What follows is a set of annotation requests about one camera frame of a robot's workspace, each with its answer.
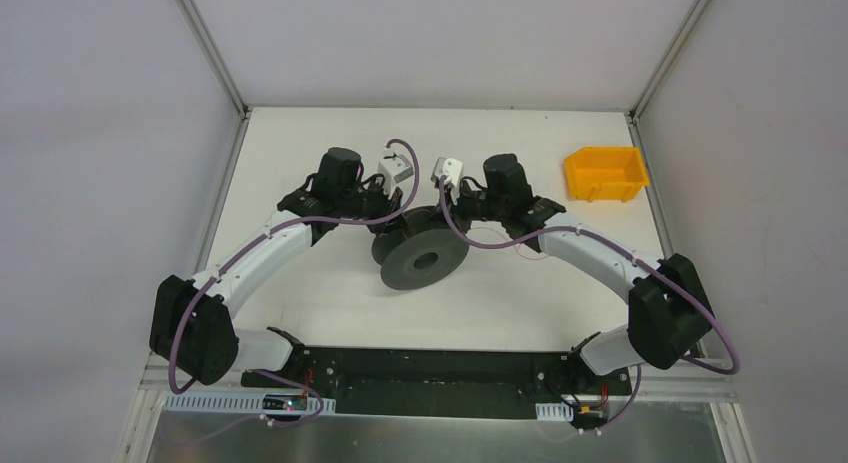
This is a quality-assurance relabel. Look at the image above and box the black cable spool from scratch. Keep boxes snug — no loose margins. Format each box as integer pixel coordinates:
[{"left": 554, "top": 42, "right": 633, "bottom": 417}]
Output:
[{"left": 371, "top": 205, "right": 469, "bottom": 291}]

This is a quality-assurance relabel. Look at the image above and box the thin red wire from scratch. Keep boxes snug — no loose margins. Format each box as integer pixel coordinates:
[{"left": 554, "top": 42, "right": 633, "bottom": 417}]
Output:
[{"left": 463, "top": 226, "right": 550, "bottom": 261}]

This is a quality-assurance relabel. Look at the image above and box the right white cable duct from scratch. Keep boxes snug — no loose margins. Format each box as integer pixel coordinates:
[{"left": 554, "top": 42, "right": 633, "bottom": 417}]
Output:
[{"left": 535, "top": 402, "right": 574, "bottom": 423}]

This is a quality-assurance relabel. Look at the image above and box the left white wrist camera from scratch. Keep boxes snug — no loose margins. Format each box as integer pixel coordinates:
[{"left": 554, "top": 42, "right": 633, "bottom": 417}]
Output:
[{"left": 377, "top": 148, "right": 415, "bottom": 196}]

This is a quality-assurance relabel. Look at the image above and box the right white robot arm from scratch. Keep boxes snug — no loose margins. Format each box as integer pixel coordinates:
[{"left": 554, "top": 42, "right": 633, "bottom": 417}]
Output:
[{"left": 431, "top": 153, "right": 716, "bottom": 393}]

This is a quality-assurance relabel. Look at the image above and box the left white cable duct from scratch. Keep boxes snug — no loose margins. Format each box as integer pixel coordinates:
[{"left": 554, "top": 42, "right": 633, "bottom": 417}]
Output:
[{"left": 164, "top": 391, "right": 336, "bottom": 416}]

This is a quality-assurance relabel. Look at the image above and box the white cable duct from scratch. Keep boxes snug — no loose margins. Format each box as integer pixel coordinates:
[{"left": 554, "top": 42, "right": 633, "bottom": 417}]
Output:
[
  {"left": 535, "top": 402, "right": 574, "bottom": 423},
  {"left": 164, "top": 391, "right": 336, "bottom": 416}
]

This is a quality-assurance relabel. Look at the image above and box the aluminium frame rail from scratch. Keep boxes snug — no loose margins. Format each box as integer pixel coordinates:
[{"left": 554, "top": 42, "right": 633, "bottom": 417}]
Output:
[{"left": 139, "top": 354, "right": 738, "bottom": 403}]

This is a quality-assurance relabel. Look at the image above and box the orange plastic bin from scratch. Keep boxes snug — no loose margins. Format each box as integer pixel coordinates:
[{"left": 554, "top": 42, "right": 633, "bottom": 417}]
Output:
[{"left": 563, "top": 146, "right": 651, "bottom": 202}]

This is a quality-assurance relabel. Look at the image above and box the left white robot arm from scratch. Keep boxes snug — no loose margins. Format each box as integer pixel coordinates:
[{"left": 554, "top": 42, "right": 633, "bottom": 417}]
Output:
[{"left": 149, "top": 139, "right": 420, "bottom": 394}]

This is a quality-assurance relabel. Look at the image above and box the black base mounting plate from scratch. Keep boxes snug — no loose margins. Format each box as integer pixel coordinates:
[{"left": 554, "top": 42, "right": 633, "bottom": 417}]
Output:
[{"left": 278, "top": 346, "right": 632, "bottom": 419}]

